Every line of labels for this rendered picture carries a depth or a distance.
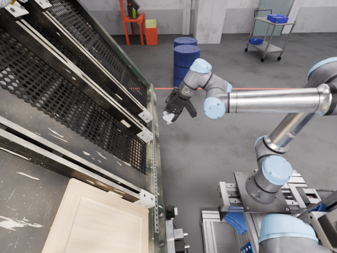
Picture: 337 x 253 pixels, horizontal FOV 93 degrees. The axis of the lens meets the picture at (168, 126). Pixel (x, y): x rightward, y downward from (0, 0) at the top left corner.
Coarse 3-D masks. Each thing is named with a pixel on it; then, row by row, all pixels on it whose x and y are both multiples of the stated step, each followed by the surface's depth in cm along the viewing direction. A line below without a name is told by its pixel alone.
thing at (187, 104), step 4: (184, 100) 74; (188, 100) 76; (184, 104) 75; (188, 104) 75; (192, 104) 80; (188, 108) 77; (192, 108) 77; (192, 112) 78; (196, 112) 80; (192, 116) 80
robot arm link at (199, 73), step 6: (198, 60) 63; (204, 60) 66; (192, 66) 65; (198, 66) 62; (204, 66) 62; (210, 66) 64; (192, 72) 65; (198, 72) 63; (204, 72) 63; (210, 72) 65; (186, 78) 67; (192, 78) 65; (198, 78) 65; (204, 78) 64; (186, 84) 68; (192, 84) 67; (198, 84) 67; (204, 84) 66
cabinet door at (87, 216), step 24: (72, 192) 63; (96, 192) 72; (72, 216) 59; (96, 216) 67; (120, 216) 77; (144, 216) 90; (48, 240) 50; (72, 240) 55; (96, 240) 62; (120, 240) 71; (144, 240) 82
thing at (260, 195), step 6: (252, 180) 84; (246, 186) 87; (252, 186) 83; (258, 186) 79; (252, 192) 82; (258, 192) 80; (264, 192) 78; (270, 192) 76; (276, 192) 77; (252, 198) 83; (258, 198) 81; (264, 198) 79; (270, 198) 79; (276, 198) 81
